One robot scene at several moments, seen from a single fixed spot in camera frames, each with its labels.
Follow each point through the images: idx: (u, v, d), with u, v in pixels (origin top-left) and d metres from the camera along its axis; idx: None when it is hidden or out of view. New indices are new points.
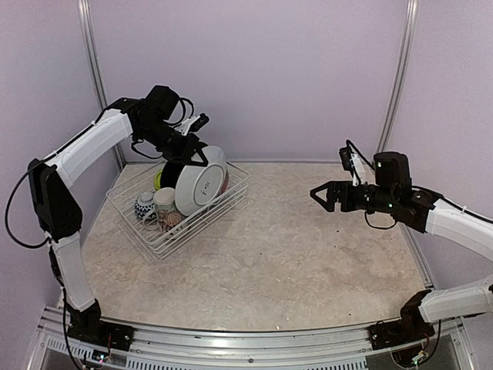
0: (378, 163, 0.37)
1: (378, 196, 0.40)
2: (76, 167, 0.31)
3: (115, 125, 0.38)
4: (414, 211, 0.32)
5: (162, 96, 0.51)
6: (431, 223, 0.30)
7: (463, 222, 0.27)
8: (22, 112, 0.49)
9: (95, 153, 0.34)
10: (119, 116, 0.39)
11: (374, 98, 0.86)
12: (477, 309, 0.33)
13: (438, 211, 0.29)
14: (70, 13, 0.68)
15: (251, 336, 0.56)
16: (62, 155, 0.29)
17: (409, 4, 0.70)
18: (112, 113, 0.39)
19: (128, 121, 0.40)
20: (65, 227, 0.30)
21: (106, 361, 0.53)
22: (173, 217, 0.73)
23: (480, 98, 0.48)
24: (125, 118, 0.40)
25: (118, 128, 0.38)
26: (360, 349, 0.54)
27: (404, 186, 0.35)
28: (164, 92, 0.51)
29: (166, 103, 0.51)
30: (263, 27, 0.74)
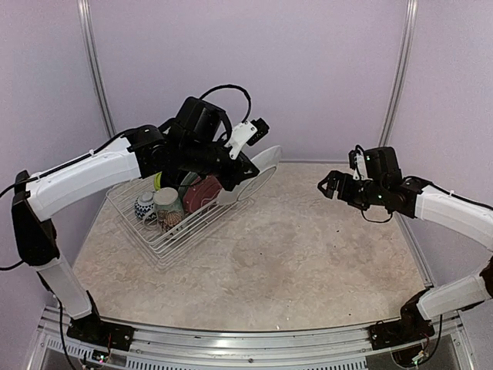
0: (367, 157, 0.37)
1: (371, 190, 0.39)
2: (55, 201, 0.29)
3: (115, 163, 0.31)
4: (404, 197, 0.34)
5: (195, 116, 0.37)
6: (420, 208, 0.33)
7: (458, 208, 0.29)
8: (22, 110, 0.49)
9: (83, 190, 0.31)
10: (125, 153, 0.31)
11: (375, 99, 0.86)
12: (466, 301, 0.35)
13: (428, 196, 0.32)
14: (70, 12, 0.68)
15: (251, 336, 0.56)
16: (40, 186, 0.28)
17: (409, 4, 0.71)
18: (122, 146, 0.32)
19: (136, 161, 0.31)
20: (31, 251, 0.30)
21: (106, 361, 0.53)
22: (173, 217, 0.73)
23: (479, 98, 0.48)
24: (129, 158, 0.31)
25: (123, 166, 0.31)
26: (360, 349, 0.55)
27: (392, 175, 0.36)
28: (197, 109, 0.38)
29: (199, 126, 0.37)
30: (263, 27, 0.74)
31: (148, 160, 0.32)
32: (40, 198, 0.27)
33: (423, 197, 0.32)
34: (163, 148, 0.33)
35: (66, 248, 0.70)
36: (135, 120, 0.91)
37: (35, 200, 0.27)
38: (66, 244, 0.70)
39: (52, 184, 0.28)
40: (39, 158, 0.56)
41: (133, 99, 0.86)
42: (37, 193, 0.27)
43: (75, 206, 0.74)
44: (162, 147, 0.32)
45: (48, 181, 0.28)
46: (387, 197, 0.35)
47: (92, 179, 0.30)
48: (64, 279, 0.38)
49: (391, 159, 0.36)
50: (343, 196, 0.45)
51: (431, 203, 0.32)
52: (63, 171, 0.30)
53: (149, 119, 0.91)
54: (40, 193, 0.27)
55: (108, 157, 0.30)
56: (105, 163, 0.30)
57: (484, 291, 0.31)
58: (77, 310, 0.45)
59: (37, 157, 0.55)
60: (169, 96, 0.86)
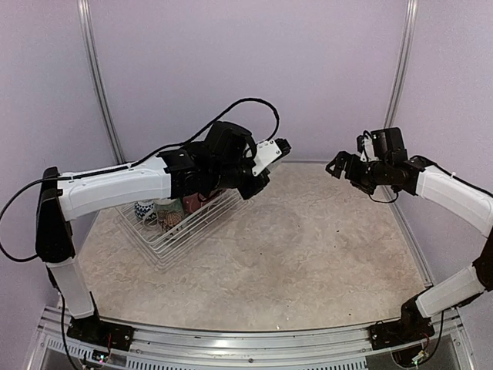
0: (373, 136, 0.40)
1: (377, 168, 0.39)
2: (84, 205, 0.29)
3: (151, 179, 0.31)
4: (406, 173, 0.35)
5: (219, 141, 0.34)
6: (421, 185, 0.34)
7: (457, 190, 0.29)
8: (22, 110, 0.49)
9: (113, 199, 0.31)
10: (162, 173, 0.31)
11: (375, 99, 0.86)
12: (465, 294, 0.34)
13: (429, 175, 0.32)
14: (70, 12, 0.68)
15: (250, 336, 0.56)
16: (73, 186, 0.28)
17: (409, 4, 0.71)
18: (161, 164, 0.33)
19: (171, 182, 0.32)
20: (46, 250, 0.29)
21: (106, 361, 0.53)
22: (172, 217, 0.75)
23: (479, 98, 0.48)
24: (166, 178, 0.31)
25: (157, 184, 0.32)
26: (359, 349, 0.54)
27: (397, 152, 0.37)
28: (220, 132, 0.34)
29: (226, 150, 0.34)
30: (263, 28, 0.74)
31: (181, 186, 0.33)
32: (71, 200, 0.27)
33: (424, 175, 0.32)
34: (195, 174, 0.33)
35: None
36: (136, 120, 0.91)
37: (66, 200, 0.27)
38: None
39: (86, 188, 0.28)
40: (39, 158, 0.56)
41: (133, 99, 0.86)
42: (70, 193, 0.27)
43: None
44: (194, 174, 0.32)
45: (82, 184, 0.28)
46: (390, 173, 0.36)
47: (124, 191, 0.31)
48: (72, 278, 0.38)
49: (396, 138, 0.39)
50: (350, 176, 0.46)
51: (432, 182, 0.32)
52: (98, 177, 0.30)
53: (149, 119, 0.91)
54: (73, 193, 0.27)
55: (145, 173, 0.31)
56: (142, 177, 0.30)
57: (477, 281, 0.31)
58: (76, 311, 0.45)
59: (38, 157, 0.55)
60: (170, 96, 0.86)
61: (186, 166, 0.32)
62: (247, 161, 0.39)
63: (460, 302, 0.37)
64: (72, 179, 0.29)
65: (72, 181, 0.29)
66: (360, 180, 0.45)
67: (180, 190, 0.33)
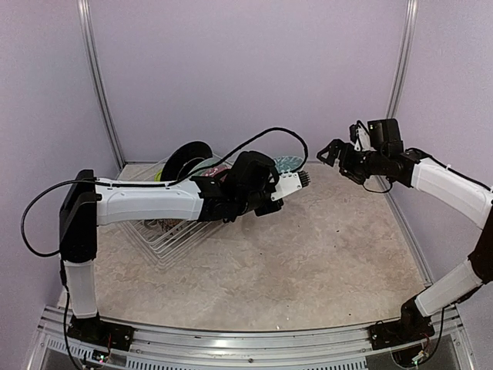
0: (370, 126, 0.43)
1: (373, 159, 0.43)
2: (119, 211, 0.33)
3: (183, 201, 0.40)
4: (401, 166, 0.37)
5: (246, 174, 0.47)
6: (417, 177, 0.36)
7: (451, 182, 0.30)
8: (22, 109, 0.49)
9: (145, 210, 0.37)
10: (194, 198, 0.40)
11: (374, 99, 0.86)
12: (464, 290, 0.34)
13: (424, 166, 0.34)
14: (71, 12, 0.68)
15: (250, 335, 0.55)
16: (117, 194, 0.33)
17: (409, 4, 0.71)
18: (191, 190, 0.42)
19: (199, 205, 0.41)
20: (70, 252, 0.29)
21: (106, 361, 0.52)
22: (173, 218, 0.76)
23: (479, 98, 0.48)
24: (194, 203, 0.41)
25: (185, 206, 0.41)
26: (359, 349, 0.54)
27: (394, 143, 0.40)
28: (246, 168, 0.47)
29: (249, 179, 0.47)
30: (263, 27, 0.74)
31: (209, 210, 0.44)
32: (113, 204, 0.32)
33: (420, 167, 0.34)
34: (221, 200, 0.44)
35: None
36: (136, 120, 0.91)
37: (108, 204, 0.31)
38: None
39: (129, 197, 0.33)
40: (39, 157, 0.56)
41: (133, 99, 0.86)
42: (115, 200, 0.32)
43: None
44: (222, 202, 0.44)
45: (123, 193, 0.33)
46: (386, 165, 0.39)
47: (157, 206, 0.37)
48: (85, 281, 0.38)
49: (394, 129, 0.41)
50: (346, 164, 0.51)
51: (427, 174, 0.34)
52: (139, 190, 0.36)
53: (149, 119, 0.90)
54: (119, 200, 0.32)
55: (180, 195, 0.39)
56: (177, 198, 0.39)
57: (473, 275, 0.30)
58: (80, 313, 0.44)
59: (38, 157, 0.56)
60: (170, 97, 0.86)
61: (216, 193, 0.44)
62: (256, 188, 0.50)
63: (459, 297, 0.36)
64: (111, 186, 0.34)
65: (112, 189, 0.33)
66: (353, 169, 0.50)
67: (202, 213, 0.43)
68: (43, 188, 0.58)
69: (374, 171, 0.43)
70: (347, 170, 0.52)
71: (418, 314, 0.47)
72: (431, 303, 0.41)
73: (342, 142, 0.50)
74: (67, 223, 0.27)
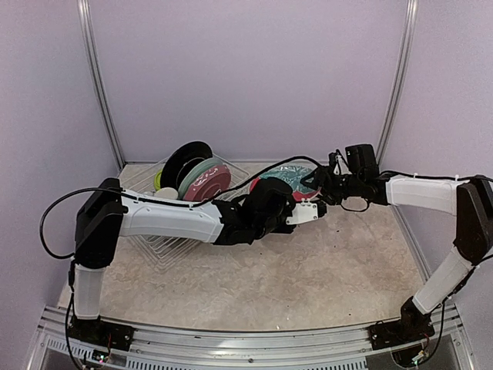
0: (349, 152, 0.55)
1: (351, 180, 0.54)
2: (141, 225, 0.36)
3: (206, 224, 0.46)
4: (376, 190, 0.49)
5: (263, 202, 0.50)
6: (390, 193, 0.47)
7: (417, 185, 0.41)
8: (22, 110, 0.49)
9: (166, 226, 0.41)
10: (215, 221, 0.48)
11: (374, 99, 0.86)
12: (457, 280, 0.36)
13: (394, 181, 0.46)
14: (71, 13, 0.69)
15: (250, 336, 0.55)
16: (143, 208, 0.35)
17: (409, 4, 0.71)
18: (214, 213, 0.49)
19: (217, 227, 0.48)
20: (85, 257, 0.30)
21: (106, 362, 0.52)
22: None
23: (479, 98, 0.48)
24: (213, 224, 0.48)
25: (204, 228, 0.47)
26: (360, 349, 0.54)
27: (369, 169, 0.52)
28: (263, 196, 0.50)
29: (264, 207, 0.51)
30: (263, 28, 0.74)
31: (226, 234, 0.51)
32: (138, 218, 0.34)
33: (390, 183, 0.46)
34: (237, 229, 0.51)
35: (66, 248, 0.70)
36: (136, 121, 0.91)
37: (134, 216, 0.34)
38: (66, 245, 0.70)
39: (152, 213, 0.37)
40: (39, 158, 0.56)
41: (133, 100, 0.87)
42: (142, 214, 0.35)
43: (75, 206, 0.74)
44: (239, 229, 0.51)
45: (149, 208, 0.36)
46: (362, 188, 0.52)
47: (178, 224, 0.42)
48: (94, 285, 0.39)
49: (368, 154, 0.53)
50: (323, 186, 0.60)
51: (399, 183, 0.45)
52: (162, 208, 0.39)
53: (149, 119, 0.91)
54: (146, 215, 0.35)
55: (203, 219, 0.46)
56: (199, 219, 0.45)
57: (462, 260, 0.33)
58: (82, 313, 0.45)
59: (38, 157, 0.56)
60: (170, 97, 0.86)
61: (236, 220, 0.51)
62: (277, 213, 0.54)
63: (452, 289, 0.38)
64: (136, 199, 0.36)
65: (139, 203, 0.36)
66: (333, 191, 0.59)
67: (219, 237, 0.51)
68: (43, 188, 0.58)
69: (352, 191, 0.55)
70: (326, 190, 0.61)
71: (417, 314, 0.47)
72: (429, 300, 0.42)
73: (321, 166, 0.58)
74: (89, 231, 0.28)
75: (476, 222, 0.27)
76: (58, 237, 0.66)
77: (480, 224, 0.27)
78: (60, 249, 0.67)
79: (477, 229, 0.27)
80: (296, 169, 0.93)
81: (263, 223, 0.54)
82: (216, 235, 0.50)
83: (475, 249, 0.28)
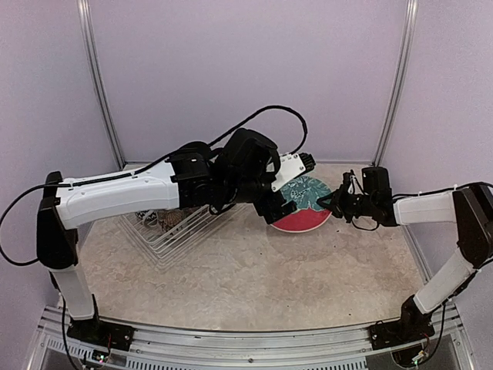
0: (364, 173, 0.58)
1: (366, 201, 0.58)
2: (88, 213, 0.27)
3: (163, 195, 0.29)
4: (384, 212, 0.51)
5: (242, 149, 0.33)
6: (398, 213, 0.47)
7: (417, 200, 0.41)
8: (22, 111, 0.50)
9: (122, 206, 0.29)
10: (168, 181, 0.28)
11: (374, 98, 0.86)
12: (461, 281, 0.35)
13: (399, 202, 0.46)
14: (71, 14, 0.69)
15: (251, 335, 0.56)
16: (74, 193, 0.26)
17: (409, 4, 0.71)
18: (167, 170, 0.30)
19: (176, 189, 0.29)
20: (46, 261, 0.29)
21: (105, 361, 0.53)
22: (172, 217, 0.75)
23: (479, 98, 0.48)
24: (171, 186, 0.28)
25: (162, 195, 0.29)
26: (360, 349, 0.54)
27: (382, 192, 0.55)
28: (244, 141, 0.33)
29: (246, 158, 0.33)
30: (263, 28, 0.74)
31: (191, 193, 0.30)
32: (72, 207, 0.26)
33: (396, 203, 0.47)
34: (212, 190, 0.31)
35: None
36: (136, 120, 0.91)
37: (65, 207, 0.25)
38: None
39: (85, 196, 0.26)
40: (40, 158, 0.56)
41: (133, 100, 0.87)
42: (68, 202, 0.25)
43: None
44: (211, 186, 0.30)
45: (82, 191, 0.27)
46: (374, 210, 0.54)
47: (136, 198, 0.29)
48: (78, 280, 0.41)
49: (383, 180, 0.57)
50: (340, 203, 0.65)
51: (404, 202, 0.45)
52: (101, 185, 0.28)
53: (149, 120, 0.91)
54: (78, 203, 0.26)
55: (151, 186, 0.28)
56: (148, 185, 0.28)
57: (463, 262, 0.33)
58: (78, 314, 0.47)
59: (38, 158, 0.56)
60: (170, 97, 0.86)
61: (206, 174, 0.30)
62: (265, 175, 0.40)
63: (454, 290, 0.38)
64: (72, 186, 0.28)
65: (73, 190, 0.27)
66: (345, 210, 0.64)
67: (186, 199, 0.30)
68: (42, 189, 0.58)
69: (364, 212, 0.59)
70: (340, 209, 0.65)
71: (417, 314, 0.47)
72: (429, 300, 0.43)
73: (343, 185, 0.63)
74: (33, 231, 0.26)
75: (476, 224, 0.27)
76: None
77: (480, 226, 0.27)
78: None
79: (477, 230, 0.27)
80: (304, 180, 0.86)
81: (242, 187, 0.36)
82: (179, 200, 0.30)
83: (477, 251, 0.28)
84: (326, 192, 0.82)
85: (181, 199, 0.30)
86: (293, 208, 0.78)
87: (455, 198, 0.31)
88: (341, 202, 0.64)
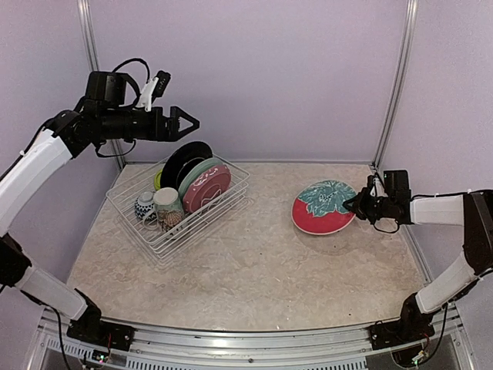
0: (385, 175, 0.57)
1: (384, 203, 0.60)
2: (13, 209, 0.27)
3: (55, 155, 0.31)
4: (401, 210, 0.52)
5: (102, 87, 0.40)
6: (414, 213, 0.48)
7: (434, 203, 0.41)
8: (21, 111, 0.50)
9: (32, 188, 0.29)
10: (51, 142, 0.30)
11: (374, 98, 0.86)
12: (464, 287, 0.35)
13: (416, 201, 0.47)
14: (70, 14, 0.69)
15: (251, 336, 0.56)
16: None
17: (409, 4, 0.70)
18: (48, 133, 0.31)
19: (62, 143, 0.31)
20: (6, 277, 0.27)
21: (106, 361, 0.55)
22: (173, 217, 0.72)
23: (481, 98, 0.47)
24: (58, 143, 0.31)
25: (52, 157, 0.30)
26: (360, 349, 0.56)
27: (400, 191, 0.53)
28: (102, 80, 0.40)
29: (108, 94, 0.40)
30: (263, 28, 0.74)
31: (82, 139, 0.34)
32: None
33: (413, 201, 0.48)
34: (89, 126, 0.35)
35: (65, 248, 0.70)
36: None
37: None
38: (66, 244, 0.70)
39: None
40: None
41: None
42: None
43: (75, 206, 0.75)
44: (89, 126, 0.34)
45: None
46: (390, 208, 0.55)
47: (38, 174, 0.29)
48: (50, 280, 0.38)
49: (404, 179, 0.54)
50: (361, 205, 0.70)
51: (420, 203, 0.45)
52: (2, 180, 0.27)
53: None
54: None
55: (42, 153, 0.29)
56: (36, 155, 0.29)
57: (467, 267, 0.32)
58: (74, 311, 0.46)
59: None
60: (169, 97, 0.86)
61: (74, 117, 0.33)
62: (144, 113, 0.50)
63: (456, 294, 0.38)
64: None
65: None
66: (367, 211, 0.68)
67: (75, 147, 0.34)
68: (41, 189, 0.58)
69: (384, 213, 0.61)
70: (363, 212, 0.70)
71: (417, 311, 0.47)
72: (429, 300, 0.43)
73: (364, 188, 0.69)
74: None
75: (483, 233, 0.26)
76: (57, 236, 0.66)
77: (486, 234, 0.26)
78: (59, 249, 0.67)
79: (484, 240, 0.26)
80: (330, 184, 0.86)
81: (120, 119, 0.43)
82: (68, 153, 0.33)
83: (481, 260, 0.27)
84: (352, 195, 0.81)
85: (72, 149, 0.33)
86: (321, 213, 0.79)
87: (469, 206, 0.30)
88: (362, 206, 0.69)
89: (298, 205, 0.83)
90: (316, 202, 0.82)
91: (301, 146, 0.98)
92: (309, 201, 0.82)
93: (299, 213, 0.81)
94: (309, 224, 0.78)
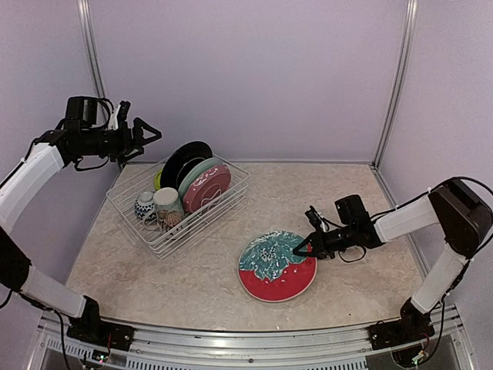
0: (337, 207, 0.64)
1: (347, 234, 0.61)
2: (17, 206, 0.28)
3: (51, 162, 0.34)
4: (367, 236, 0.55)
5: (81, 110, 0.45)
6: (384, 231, 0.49)
7: (400, 213, 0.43)
8: (21, 112, 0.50)
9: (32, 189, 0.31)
10: (48, 149, 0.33)
11: (374, 97, 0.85)
12: (456, 274, 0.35)
13: (379, 222, 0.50)
14: (70, 15, 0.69)
15: (251, 337, 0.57)
16: None
17: (409, 4, 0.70)
18: (41, 145, 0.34)
19: (57, 152, 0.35)
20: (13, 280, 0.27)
21: (106, 361, 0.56)
22: (173, 217, 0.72)
23: (481, 99, 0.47)
24: (55, 151, 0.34)
25: (49, 163, 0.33)
26: (360, 349, 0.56)
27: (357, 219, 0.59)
28: (80, 104, 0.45)
29: (85, 116, 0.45)
30: (261, 27, 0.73)
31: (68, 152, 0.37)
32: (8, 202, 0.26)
33: (379, 223, 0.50)
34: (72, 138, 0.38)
35: (66, 248, 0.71)
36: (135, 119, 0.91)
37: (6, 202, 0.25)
38: (66, 244, 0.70)
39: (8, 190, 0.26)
40: None
41: (133, 100, 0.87)
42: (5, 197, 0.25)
43: (75, 206, 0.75)
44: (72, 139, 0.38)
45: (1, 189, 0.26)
46: (357, 236, 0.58)
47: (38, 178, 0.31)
48: (48, 283, 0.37)
49: (356, 206, 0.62)
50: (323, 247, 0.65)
51: (384, 220, 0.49)
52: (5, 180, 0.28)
53: (149, 119, 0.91)
54: (8, 196, 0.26)
55: (41, 158, 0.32)
56: (37, 159, 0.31)
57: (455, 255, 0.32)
58: (75, 309, 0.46)
59: None
60: (169, 97, 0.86)
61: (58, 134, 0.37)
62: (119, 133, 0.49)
63: (451, 286, 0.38)
64: None
65: None
66: (330, 249, 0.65)
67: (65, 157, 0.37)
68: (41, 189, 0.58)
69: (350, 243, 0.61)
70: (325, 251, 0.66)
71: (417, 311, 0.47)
72: (428, 300, 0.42)
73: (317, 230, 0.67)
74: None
75: (461, 216, 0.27)
76: (57, 236, 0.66)
77: (464, 216, 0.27)
78: (59, 249, 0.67)
79: (464, 223, 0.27)
80: (266, 237, 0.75)
81: (99, 136, 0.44)
82: (60, 162, 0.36)
83: (468, 243, 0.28)
84: (295, 239, 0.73)
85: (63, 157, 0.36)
86: (277, 274, 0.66)
87: (434, 200, 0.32)
88: (325, 242, 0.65)
89: (246, 277, 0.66)
90: (264, 264, 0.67)
91: (301, 146, 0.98)
92: (255, 267, 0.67)
93: (255, 289, 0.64)
94: (276, 292, 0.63)
